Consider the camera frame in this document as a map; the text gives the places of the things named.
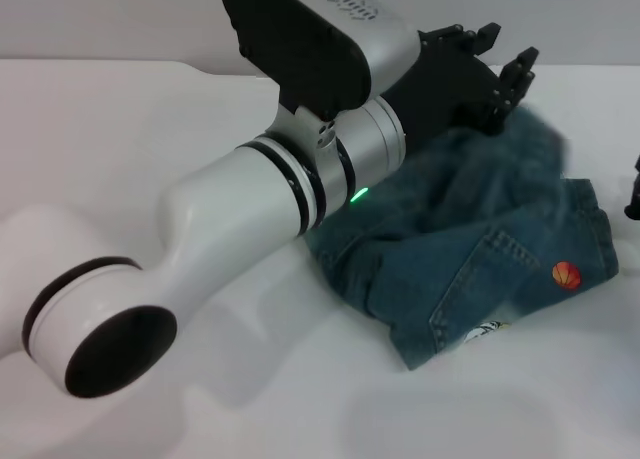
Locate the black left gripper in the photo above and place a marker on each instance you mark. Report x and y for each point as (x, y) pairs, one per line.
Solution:
(445, 89)

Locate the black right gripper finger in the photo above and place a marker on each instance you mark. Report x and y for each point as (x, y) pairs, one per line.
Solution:
(635, 194)

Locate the blue denim shorts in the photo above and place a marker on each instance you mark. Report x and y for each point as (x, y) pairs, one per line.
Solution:
(475, 239)

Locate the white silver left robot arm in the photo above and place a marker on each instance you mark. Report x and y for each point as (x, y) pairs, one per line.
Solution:
(225, 214)

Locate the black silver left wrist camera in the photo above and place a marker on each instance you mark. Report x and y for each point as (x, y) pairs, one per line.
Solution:
(310, 44)

